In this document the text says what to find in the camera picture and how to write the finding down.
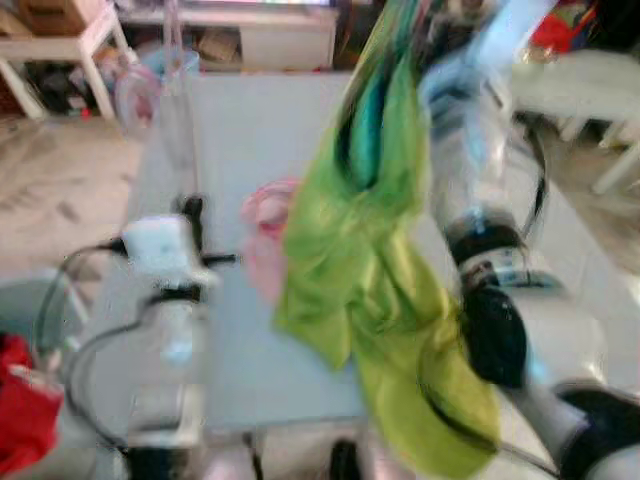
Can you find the green garment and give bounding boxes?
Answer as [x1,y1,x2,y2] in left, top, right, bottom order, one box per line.
[273,0,501,479]

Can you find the light blue folding table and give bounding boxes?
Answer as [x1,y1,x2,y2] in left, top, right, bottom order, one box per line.
[85,70,640,436]

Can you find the white low console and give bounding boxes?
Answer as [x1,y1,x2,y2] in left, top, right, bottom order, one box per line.
[120,0,341,73]

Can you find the white side table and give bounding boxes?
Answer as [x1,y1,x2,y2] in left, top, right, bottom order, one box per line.
[0,8,136,123]
[505,50,640,196]

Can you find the red garment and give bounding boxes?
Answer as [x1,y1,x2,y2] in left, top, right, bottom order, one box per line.
[0,333,63,476]

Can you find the brown cardboard box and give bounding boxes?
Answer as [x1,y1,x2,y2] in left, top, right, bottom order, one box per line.
[15,0,101,36]

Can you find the red topped glass jar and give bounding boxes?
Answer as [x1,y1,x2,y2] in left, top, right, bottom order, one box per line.
[520,10,581,83]

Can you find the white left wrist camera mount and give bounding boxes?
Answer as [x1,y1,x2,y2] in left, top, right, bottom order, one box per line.
[120,213,218,293]

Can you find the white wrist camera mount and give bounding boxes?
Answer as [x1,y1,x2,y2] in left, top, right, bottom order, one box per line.
[120,213,218,293]
[468,0,557,86]

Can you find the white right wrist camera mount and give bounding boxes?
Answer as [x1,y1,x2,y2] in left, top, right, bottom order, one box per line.
[468,0,557,86]

